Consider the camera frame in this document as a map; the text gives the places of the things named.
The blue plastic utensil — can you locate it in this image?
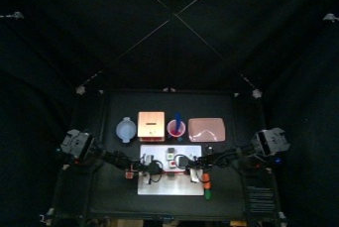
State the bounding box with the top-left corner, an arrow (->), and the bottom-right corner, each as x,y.
174,112 -> 183,137

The white cutting board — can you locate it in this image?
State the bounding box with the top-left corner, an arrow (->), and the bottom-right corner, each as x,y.
136,144 -> 206,196

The wooden box with slot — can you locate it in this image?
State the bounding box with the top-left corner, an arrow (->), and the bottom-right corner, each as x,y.
136,111 -> 166,143

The red plastic cup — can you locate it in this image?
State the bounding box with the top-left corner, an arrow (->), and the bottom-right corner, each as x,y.
166,119 -> 187,139

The orange toy carrot body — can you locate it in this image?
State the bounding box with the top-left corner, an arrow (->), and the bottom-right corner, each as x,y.
202,171 -> 212,189

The black sheet with white print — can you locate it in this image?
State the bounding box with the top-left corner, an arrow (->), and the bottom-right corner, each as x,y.
246,184 -> 275,215

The pink rectangular tray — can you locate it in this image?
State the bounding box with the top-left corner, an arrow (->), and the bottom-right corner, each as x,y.
187,117 -> 227,143

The light blue bowl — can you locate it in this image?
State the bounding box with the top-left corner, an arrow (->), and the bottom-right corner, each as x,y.
115,116 -> 138,144

